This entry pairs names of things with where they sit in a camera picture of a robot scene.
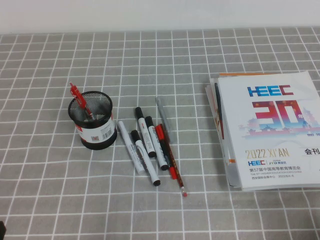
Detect grey translucent pen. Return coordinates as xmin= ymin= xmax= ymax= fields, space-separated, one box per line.
xmin=155 ymin=96 xmax=177 ymax=144

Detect black mesh pen holder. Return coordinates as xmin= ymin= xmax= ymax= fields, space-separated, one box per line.
xmin=67 ymin=90 xmax=118 ymax=151

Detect all-white marker pen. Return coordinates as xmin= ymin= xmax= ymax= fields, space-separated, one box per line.
xmin=117 ymin=120 xmax=146 ymax=176

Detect red clip ballpoint pen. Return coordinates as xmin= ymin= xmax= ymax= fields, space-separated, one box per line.
xmin=69 ymin=82 xmax=94 ymax=120

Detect red-capped black pen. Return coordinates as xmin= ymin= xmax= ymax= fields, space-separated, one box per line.
xmin=154 ymin=124 xmax=178 ymax=180

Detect clear plastic case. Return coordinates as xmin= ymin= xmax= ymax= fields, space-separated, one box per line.
xmin=0 ymin=26 xmax=320 ymax=240

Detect black-capped white whiteboard marker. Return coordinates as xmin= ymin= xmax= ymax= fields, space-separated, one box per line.
xmin=135 ymin=106 xmax=157 ymax=158
xmin=144 ymin=115 xmax=169 ymax=171
xmin=130 ymin=129 xmax=162 ymax=187

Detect dark red pencil with eraser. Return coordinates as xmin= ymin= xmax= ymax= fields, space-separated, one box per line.
xmin=162 ymin=124 xmax=189 ymax=198

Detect dark-cover booklet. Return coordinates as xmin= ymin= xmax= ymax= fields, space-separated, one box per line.
xmin=214 ymin=82 xmax=225 ymax=141

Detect white HEEC conference book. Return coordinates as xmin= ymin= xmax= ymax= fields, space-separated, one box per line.
xmin=216 ymin=70 xmax=320 ymax=192

